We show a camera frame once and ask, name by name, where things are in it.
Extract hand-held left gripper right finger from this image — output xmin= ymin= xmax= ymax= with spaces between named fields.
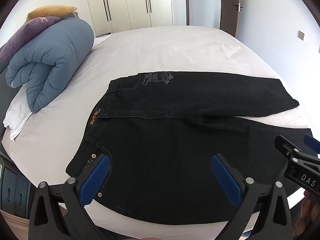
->
xmin=211 ymin=154 xmax=293 ymax=240

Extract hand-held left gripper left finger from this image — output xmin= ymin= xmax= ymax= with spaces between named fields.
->
xmin=28 ymin=152 xmax=112 ymax=240

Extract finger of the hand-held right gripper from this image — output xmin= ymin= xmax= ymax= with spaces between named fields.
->
xmin=303 ymin=133 xmax=320 ymax=155
xmin=274 ymin=135 xmax=302 ymax=159

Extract black pants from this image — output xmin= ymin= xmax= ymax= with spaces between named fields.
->
xmin=65 ymin=71 xmax=313 ymax=226

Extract person's right hand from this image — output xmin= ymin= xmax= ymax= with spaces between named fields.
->
xmin=295 ymin=189 xmax=320 ymax=233

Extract white pillow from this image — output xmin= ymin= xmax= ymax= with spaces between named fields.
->
xmin=3 ymin=94 xmax=34 ymax=142

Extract dark headboard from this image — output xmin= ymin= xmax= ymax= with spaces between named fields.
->
xmin=0 ymin=44 xmax=18 ymax=140

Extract blue folded duvet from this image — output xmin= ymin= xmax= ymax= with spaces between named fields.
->
xmin=5 ymin=19 xmax=95 ymax=113

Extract white bed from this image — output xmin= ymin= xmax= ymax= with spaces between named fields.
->
xmin=1 ymin=26 xmax=313 ymax=233

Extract white folded cloth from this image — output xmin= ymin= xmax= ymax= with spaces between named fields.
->
xmin=93 ymin=33 xmax=112 ymax=48

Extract purple pillow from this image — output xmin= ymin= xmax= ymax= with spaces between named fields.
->
xmin=0 ymin=16 xmax=62 ymax=62

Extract yellow pillow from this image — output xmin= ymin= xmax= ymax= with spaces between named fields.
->
xmin=26 ymin=6 xmax=78 ymax=21

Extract cream wardrobe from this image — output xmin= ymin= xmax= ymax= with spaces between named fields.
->
xmin=84 ymin=0 xmax=188 ymax=37

